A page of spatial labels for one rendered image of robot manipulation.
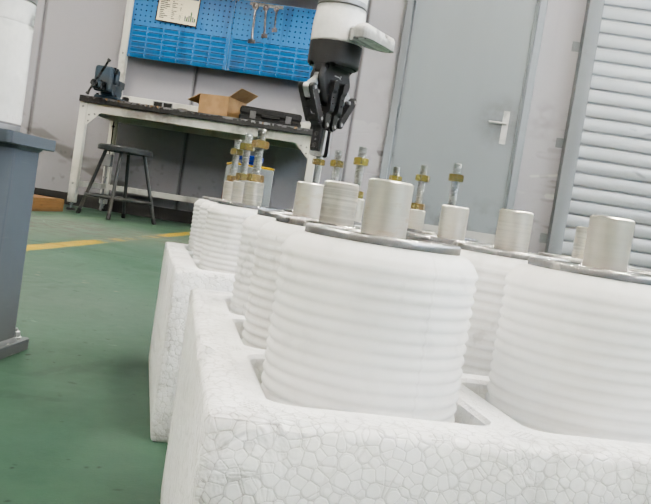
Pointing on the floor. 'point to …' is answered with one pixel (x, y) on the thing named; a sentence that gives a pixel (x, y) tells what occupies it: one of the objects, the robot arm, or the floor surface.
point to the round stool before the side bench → (117, 179)
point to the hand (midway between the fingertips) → (320, 143)
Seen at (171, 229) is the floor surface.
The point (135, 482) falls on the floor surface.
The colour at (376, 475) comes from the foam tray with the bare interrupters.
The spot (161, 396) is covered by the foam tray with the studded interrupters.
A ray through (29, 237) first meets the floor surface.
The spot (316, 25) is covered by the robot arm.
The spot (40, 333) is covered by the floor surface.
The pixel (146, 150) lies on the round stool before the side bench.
